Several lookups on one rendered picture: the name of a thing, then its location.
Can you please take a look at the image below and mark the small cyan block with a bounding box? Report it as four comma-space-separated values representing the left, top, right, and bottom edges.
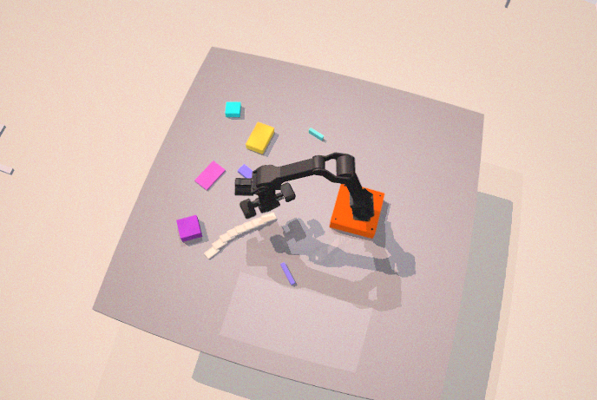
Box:
226, 102, 241, 117

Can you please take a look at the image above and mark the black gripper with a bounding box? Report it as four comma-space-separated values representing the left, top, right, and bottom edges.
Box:
240, 182, 296, 220

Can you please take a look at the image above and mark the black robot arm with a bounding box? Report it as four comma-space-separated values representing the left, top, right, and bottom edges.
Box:
235, 152, 375, 221

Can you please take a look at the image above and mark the yellow rectangular block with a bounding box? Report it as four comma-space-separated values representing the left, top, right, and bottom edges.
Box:
246, 122, 274, 154

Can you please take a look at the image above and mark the cyan rectangular block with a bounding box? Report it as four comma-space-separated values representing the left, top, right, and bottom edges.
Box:
309, 128, 324, 141

